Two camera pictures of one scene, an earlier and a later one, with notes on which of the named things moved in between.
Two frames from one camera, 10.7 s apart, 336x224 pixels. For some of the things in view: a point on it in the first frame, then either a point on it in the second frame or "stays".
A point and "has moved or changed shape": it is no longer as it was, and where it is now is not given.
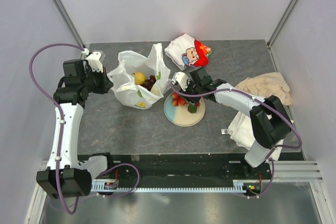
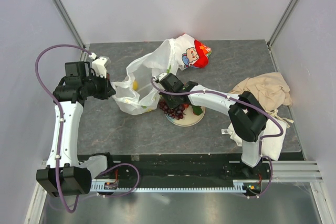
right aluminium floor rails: [296, 171] stays
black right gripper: [193, 99] to [171, 104]
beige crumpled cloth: [266, 84] stays
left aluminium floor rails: [33, 214] stays
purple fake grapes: [149, 83] to [176, 112]
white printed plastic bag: [136, 95] has moved or changed shape
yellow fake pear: [139, 77] to [135, 85]
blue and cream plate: [180, 115] stays
